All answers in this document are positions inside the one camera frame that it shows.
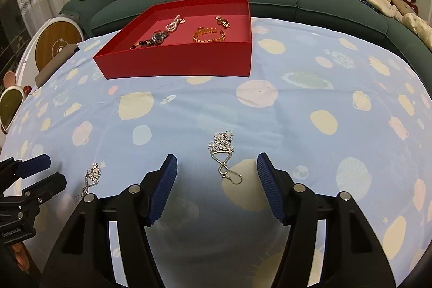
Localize light blue planet-print tablecloth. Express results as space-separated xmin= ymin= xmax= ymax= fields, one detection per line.
xmin=0 ymin=16 xmax=429 ymax=288

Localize white round device wooden disc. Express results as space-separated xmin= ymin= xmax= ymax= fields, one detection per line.
xmin=15 ymin=17 xmax=85 ymax=89

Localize beige satin cushion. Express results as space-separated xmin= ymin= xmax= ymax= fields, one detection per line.
xmin=391 ymin=0 xmax=432 ymax=50

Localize silver metal wristwatch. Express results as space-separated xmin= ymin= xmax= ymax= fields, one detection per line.
xmin=148 ymin=29 xmax=169 ymax=46

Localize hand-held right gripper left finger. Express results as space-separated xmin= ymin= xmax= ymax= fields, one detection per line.
xmin=40 ymin=154 xmax=178 ymax=288

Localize dark beaded bracelet gold beads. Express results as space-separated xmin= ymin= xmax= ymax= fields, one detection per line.
xmin=130 ymin=38 xmax=152 ymax=50

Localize gold woven bangle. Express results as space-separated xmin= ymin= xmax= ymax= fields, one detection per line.
xmin=193 ymin=26 xmax=225 ymax=43

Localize person's left hand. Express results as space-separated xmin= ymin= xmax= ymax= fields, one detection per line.
xmin=10 ymin=242 xmax=32 ymax=272

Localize white pearl bracelet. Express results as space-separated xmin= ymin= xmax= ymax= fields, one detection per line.
xmin=164 ymin=15 xmax=186 ymax=33

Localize red cardboard box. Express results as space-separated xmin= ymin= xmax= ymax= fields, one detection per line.
xmin=93 ymin=0 xmax=254 ymax=80

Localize silver floral drop earring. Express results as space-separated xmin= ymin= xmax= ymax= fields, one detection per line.
xmin=207 ymin=130 xmax=243 ymax=185
xmin=74 ymin=161 xmax=103 ymax=199

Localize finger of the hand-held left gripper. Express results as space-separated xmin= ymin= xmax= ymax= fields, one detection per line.
xmin=0 ymin=155 xmax=52 ymax=184
xmin=21 ymin=172 xmax=67 ymax=205

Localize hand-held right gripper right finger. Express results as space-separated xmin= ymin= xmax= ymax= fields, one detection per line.
xmin=256 ymin=152 xmax=396 ymax=288

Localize white mouse-eared device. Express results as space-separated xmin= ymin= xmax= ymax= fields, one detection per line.
xmin=0 ymin=70 xmax=34 ymax=147

